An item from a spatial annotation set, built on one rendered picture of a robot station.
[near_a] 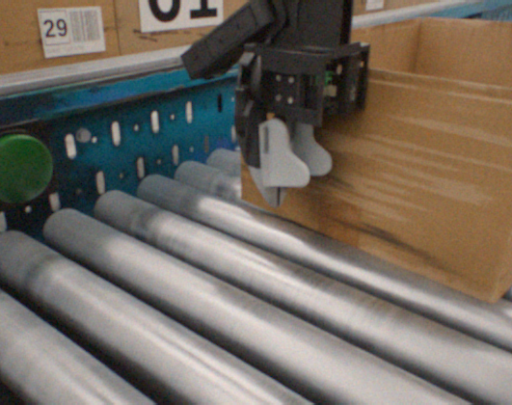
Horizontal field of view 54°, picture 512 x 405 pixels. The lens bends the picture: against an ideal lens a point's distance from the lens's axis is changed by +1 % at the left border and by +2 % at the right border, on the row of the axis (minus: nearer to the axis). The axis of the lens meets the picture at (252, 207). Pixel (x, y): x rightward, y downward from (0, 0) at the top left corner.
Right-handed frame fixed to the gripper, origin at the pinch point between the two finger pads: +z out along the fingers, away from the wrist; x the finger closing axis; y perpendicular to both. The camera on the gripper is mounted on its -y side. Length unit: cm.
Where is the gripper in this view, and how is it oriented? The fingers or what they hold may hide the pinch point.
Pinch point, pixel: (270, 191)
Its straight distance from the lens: 48.1
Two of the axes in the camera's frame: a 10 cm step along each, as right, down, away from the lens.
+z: 0.0, 9.0, 4.4
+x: 6.3, -3.4, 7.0
